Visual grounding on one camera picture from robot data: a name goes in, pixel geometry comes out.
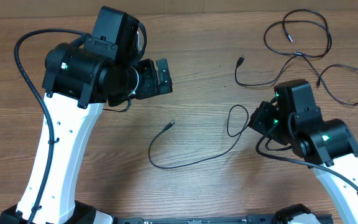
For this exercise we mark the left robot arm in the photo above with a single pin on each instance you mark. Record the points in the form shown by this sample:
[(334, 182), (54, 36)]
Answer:
[(95, 72)]

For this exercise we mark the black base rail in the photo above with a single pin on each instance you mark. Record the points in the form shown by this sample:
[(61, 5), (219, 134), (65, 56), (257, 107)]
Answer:
[(293, 214)]

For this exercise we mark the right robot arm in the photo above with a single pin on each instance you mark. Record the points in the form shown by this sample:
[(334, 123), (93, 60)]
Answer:
[(327, 147)]

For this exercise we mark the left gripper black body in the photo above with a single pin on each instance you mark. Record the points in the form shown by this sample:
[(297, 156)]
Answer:
[(147, 84)]

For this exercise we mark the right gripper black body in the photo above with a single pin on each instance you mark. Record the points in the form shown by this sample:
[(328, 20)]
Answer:
[(262, 118)]

